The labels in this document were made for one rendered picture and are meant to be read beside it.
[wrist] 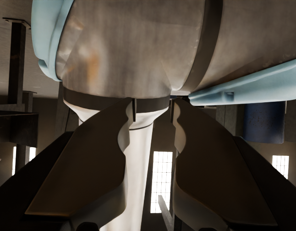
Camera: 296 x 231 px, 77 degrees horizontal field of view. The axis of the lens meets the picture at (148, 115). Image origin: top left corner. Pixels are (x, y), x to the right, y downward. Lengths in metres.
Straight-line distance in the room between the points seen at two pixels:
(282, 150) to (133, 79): 14.01
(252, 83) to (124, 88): 0.10
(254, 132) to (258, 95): 3.06
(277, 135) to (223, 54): 3.16
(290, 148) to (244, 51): 14.30
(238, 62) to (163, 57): 0.06
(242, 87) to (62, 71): 0.16
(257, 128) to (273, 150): 10.54
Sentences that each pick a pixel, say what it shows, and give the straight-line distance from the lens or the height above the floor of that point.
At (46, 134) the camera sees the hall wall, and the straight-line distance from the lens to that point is 11.11.
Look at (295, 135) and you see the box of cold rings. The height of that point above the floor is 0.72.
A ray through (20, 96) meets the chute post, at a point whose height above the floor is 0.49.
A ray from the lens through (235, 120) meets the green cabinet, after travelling 3.33.
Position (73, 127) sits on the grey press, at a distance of 3.25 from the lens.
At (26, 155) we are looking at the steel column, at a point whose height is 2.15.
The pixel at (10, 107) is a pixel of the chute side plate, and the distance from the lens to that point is 1.45.
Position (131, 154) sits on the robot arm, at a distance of 0.20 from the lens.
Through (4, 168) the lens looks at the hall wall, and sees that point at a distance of 12.30.
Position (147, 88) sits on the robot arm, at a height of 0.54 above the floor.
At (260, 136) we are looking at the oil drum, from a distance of 3.22.
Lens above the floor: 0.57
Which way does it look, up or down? level
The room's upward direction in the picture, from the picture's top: 177 degrees counter-clockwise
